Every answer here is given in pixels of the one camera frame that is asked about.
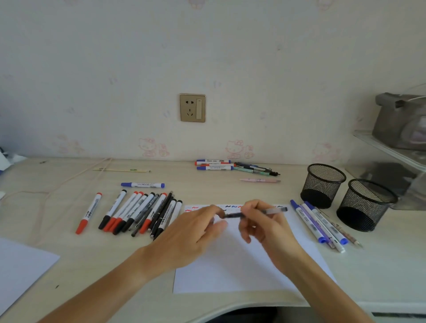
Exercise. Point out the person's left hand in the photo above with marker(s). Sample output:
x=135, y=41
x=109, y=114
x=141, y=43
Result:
x=183, y=239

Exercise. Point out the person's right hand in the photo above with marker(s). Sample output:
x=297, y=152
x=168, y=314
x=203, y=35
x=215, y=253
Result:
x=276, y=239

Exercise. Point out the black slim pen silver tip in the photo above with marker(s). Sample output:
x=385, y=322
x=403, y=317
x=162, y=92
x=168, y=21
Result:
x=163, y=216
x=169, y=196

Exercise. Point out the red-capped white marker pen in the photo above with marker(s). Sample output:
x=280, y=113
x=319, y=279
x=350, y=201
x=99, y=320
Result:
x=134, y=202
x=128, y=203
x=90, y=211
x=158, y=206

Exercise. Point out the purple slim pen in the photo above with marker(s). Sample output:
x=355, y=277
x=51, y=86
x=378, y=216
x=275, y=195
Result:
x=316, y=222

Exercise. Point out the black gel pen clear grip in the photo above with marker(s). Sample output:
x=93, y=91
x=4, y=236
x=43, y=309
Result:
x=233, y=215

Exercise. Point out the white paper sheet with squiggles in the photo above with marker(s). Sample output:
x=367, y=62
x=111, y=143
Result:
x=226, y=273

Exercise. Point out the pink slim pen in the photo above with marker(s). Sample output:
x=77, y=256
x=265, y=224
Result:
x=259, y=180

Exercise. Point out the white slim pen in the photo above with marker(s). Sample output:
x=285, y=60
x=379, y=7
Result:
x=340, y=248

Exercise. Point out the black mesh cup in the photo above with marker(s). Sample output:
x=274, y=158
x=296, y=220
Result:
x=323, y=186
x=366, y=206

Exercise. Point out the pile of assorted pens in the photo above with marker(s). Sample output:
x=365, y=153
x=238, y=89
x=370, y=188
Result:
x=214, y=168

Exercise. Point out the person's right forearm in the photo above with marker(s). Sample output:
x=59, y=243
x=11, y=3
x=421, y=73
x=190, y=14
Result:
x=329, y=293

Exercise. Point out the person's left forearm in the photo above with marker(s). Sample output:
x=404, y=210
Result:
x=96, y=293

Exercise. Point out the paper-wrapped chopsticks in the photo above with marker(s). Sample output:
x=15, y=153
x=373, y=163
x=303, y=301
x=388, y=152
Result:
x=119, y=170

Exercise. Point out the light wooden table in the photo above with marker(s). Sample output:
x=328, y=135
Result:
x=83, y=259

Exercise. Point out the clear acrylic rack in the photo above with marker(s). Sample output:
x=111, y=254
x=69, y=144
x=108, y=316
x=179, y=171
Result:
x=382, y=146

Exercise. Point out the blank white paper sheet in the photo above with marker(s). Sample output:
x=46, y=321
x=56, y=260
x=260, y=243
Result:
x=20, y=269

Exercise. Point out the small white scrap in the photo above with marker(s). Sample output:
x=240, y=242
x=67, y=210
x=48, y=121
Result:
x=10, y=159

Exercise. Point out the gold wall socket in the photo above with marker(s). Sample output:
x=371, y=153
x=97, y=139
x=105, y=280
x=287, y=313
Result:
x=188, y=108

